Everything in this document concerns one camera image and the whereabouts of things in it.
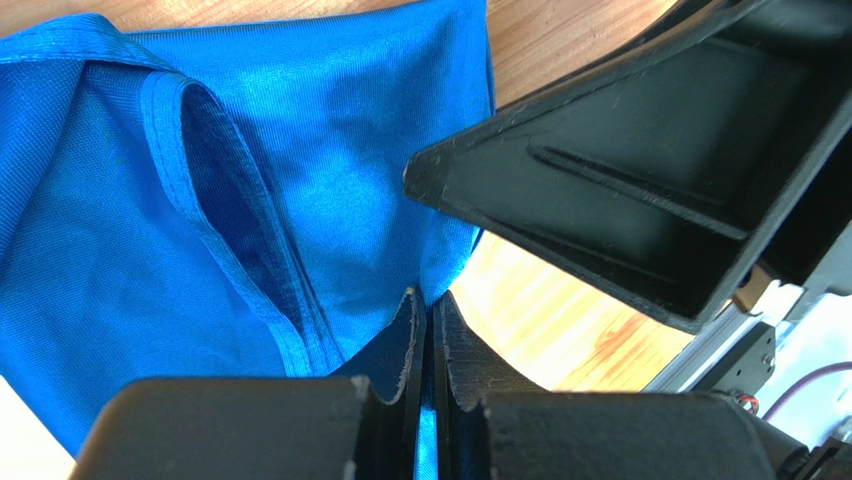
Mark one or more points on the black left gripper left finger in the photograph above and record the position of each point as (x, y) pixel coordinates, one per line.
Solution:
(359, 422)

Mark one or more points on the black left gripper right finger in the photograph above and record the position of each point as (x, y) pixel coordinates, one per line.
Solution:
(495, 423)

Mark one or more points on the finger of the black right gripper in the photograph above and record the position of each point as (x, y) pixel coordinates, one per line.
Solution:
(718, 140)

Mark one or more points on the blue cloth napkin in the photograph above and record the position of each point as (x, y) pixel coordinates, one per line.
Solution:
(221, 201)

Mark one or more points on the aluminium frame rail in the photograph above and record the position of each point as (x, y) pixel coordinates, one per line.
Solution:
(732, 359)

